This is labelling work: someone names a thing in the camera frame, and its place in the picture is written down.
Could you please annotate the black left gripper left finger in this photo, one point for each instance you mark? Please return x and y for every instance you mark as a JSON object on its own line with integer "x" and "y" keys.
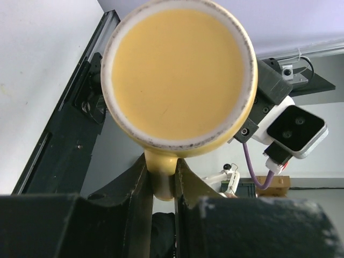
{"x": 114, "y": 221}

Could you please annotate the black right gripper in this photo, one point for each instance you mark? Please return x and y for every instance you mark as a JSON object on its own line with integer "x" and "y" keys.
{"x": 271, "y": 99}

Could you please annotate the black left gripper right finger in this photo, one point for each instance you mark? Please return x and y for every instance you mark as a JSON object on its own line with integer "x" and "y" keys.
{"x": 209, "y": 225}

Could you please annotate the yellow ceramic mug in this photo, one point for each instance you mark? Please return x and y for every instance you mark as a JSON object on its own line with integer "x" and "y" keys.
{"x": 179, "y": 78}

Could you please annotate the cardboard box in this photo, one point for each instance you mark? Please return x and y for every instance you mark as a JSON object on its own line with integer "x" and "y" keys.
{"x": 278, "y": 187}

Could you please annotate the grey overhead camera mount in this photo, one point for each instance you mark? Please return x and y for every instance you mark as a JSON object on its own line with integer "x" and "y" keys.
{"x": 304, "y": 80}

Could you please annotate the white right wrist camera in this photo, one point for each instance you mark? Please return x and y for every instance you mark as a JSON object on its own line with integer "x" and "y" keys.
{"x": 289, "y": 131}

